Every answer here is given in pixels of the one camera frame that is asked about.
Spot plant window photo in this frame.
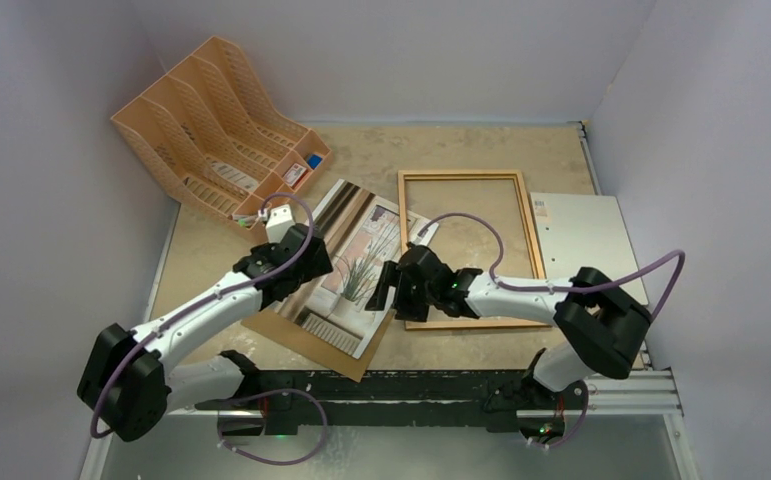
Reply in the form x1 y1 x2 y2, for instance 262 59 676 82
276 179 405 359

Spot brown wooden picture frame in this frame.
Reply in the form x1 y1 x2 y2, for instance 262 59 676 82
397 169 555 331

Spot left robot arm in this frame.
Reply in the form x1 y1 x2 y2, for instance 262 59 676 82
77 223 333 442

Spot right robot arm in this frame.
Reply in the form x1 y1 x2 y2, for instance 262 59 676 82
365 245 653 407

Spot brown backing board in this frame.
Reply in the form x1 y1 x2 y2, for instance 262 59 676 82
240 310 393 382

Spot green white small item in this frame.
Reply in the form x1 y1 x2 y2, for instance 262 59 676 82
232 214 259 228

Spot red white small box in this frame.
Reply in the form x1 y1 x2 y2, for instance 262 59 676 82
282 163 308 188

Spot blue small box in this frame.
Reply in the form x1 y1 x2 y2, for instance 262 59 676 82
306 154 323 169

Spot white panel sheet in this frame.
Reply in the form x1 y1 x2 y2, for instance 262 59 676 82
531 193 639 280

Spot orange plastic file organizer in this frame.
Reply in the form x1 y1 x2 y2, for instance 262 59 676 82
111 36 333 243

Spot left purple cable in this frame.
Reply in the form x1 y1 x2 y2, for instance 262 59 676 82
89 193 317 441

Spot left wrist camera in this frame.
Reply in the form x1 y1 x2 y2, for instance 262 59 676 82
265 205 296 243

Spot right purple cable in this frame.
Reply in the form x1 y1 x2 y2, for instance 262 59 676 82
410 212 687 326

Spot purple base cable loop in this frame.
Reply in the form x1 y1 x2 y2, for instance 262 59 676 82
216 388 329 466

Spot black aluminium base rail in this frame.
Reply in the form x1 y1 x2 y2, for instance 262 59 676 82
96 368 681 439

